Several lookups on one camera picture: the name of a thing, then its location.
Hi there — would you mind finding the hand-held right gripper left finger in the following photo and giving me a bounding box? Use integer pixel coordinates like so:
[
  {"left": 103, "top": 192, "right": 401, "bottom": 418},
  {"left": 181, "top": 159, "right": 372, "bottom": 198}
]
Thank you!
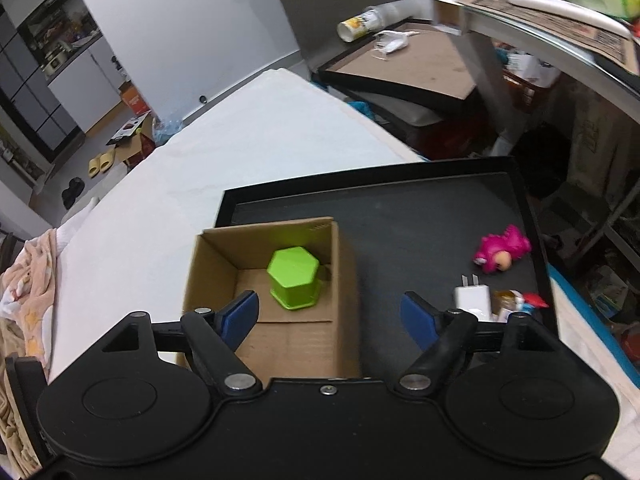
[{"left": 100, "top": 290, "right": 263, "bottom": 397}]

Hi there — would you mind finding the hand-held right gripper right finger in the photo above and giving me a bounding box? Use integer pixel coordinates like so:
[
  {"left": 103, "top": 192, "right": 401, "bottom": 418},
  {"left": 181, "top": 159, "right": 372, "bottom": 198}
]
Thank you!
[{"left": 397, "top": 291, "right": 558, "bottom": 396}]

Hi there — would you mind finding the white charger plug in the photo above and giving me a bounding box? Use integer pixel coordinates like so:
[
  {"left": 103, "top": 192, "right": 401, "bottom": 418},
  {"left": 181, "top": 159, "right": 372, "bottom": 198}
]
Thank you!
[{"left": 452, "top": 274, "right": 493, "bottom": 322}]

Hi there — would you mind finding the brown cardboard box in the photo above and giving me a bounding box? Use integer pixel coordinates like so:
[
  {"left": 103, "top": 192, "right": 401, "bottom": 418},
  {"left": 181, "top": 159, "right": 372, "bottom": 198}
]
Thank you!
[{"left": 181, "top": 217, "right": 362, "bottom": 379}]

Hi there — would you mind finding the green hexagonal container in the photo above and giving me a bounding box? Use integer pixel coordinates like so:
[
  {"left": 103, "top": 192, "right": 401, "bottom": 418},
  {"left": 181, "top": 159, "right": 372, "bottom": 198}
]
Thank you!
[{"left": 266, "top": 246, "right": 323, "bottom": 311}]

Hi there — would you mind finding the black tray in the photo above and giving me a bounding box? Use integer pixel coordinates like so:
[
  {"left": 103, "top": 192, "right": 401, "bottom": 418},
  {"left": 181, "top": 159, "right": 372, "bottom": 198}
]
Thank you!
[{"left": 214, "top": 156, "right": 557, "bottom": 381}]

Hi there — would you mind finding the red blue toy figure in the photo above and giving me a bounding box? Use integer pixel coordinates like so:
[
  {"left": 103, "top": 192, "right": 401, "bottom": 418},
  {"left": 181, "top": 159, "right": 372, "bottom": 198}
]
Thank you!
[{"left": 492, "top": 289, "right": 550, "bottom": 322}]

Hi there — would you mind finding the pink dinosaur toy figure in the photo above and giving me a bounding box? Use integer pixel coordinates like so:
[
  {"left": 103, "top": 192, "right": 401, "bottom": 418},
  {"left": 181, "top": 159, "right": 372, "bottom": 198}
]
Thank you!
[{"left": 472, "top": 224, "right": 532, "bottom": 275}]

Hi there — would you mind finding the blue plastic bag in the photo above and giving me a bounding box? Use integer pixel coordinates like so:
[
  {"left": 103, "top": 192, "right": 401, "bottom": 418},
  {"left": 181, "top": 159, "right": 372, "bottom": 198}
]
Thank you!
[{"left": 152, "top": 117, "right": 182, "bottom": 144}]

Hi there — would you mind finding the open brown floor carton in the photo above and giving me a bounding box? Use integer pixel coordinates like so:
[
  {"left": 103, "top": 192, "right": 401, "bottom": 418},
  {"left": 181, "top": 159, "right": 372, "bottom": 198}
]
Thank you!
[{"left": 111, "top": 115, "right": 157, "bottom": 167}]

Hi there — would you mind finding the beige patterned blanket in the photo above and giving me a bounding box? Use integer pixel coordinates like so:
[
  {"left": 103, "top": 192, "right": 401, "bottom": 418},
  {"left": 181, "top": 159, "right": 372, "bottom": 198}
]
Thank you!
[{"left": 0, "top": 227, "right": 63, "bottom": 471}]

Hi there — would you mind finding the orange cardboard box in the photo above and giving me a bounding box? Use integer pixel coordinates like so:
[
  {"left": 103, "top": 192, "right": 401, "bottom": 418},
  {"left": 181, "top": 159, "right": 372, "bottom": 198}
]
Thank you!
[{"left": 119, "top": 82, "right": 151, "bottom": 116}]

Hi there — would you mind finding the black framed brown board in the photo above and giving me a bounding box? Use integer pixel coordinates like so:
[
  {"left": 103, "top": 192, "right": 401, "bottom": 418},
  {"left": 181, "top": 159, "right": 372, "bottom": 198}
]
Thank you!
[{"left": 310, "top": 20, "right": 482, "bottom": 113}]

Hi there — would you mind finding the white face mask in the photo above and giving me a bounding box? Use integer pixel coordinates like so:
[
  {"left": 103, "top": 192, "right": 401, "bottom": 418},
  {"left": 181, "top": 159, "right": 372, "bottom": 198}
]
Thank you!
[{"left": 374, "top": 30, "right": 418, "bottom": 58}]

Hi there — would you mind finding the grey desk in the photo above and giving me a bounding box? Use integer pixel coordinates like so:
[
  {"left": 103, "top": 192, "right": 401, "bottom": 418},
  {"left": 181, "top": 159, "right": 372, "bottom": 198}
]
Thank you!
[{"left": 432, "top": 0, "right": 640, "bottom": 156}]

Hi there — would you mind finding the dark tall cabinet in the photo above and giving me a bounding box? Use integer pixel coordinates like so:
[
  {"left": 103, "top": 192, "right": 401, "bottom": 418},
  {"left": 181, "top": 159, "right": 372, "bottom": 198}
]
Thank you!
[{"left": 0, "top": 5, "right": 83, "bottom": 157}]

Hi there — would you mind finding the white roll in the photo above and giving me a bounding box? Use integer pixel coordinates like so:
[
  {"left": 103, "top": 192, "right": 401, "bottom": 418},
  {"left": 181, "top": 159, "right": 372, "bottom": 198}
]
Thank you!
[{"left": 502, "top": 0, "right": 633, "bottom": 38}]

